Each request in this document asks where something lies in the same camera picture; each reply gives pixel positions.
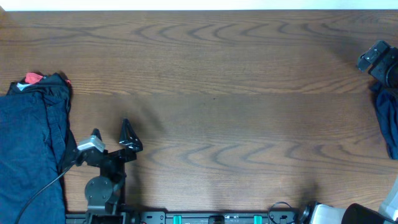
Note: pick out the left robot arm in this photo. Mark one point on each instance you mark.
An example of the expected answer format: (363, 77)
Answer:
(105, 193)

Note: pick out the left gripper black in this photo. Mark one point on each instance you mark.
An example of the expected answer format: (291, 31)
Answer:
(135, 146)

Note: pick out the navy blue clothes pile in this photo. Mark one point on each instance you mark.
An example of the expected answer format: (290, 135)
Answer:
(34, 134)

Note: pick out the navy blue shorts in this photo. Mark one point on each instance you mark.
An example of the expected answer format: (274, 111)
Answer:
(385, 105)

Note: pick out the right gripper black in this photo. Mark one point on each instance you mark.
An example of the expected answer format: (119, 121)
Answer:
(380, 70)

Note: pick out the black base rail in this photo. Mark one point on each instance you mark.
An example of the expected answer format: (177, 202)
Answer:
(280, 212)

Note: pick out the red garment in pile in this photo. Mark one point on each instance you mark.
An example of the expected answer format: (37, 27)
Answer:
(55, 79)

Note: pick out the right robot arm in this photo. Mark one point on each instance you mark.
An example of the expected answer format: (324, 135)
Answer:
(358, 214)

